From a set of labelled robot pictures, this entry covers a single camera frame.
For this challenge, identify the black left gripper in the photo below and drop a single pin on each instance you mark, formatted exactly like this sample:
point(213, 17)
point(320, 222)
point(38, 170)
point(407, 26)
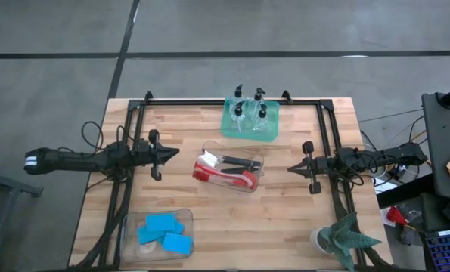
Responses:
point(155, 155)

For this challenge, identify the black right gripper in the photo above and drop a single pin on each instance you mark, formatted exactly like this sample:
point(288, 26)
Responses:
point(313, 168)

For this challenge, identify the blue sponge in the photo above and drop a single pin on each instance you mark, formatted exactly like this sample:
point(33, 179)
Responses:
point(179, 227)
point(160, 222)
point(177, 243)
point(147, 236)

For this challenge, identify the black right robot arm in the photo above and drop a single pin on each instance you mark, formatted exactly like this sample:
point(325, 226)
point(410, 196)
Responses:
point(376, 158)

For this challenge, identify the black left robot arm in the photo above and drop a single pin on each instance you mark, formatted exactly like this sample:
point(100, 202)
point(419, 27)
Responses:
point(88, 160)

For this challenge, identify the translucent green plastic bin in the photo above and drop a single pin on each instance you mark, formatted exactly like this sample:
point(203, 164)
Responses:
point(274, 130)

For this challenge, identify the clear plastic bin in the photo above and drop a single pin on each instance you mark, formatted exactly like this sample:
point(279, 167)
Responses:
point(232, 187)
point(130, 249)

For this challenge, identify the potted green succulent plant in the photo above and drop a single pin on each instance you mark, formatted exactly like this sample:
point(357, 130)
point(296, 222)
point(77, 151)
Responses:
point(342, 240)

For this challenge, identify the white paper sheet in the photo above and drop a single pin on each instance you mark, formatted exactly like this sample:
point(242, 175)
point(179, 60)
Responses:
point(384, 187)

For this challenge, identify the red cone-shaped object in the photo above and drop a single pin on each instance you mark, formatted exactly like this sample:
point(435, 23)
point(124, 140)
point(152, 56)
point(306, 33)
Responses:
point(395, 216)

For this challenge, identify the black side stand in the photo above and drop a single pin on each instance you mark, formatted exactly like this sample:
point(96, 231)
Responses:
point(445, 151)

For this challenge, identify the grey metal stand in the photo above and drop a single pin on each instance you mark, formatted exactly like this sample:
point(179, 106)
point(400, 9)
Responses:
point(5, 185)

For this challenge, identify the laptop with lit keyboard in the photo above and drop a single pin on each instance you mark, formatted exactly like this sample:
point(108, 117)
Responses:
point(447, 251)

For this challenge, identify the black aluminium table frame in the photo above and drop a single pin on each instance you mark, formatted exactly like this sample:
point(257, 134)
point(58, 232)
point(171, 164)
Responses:
point(194, 102)

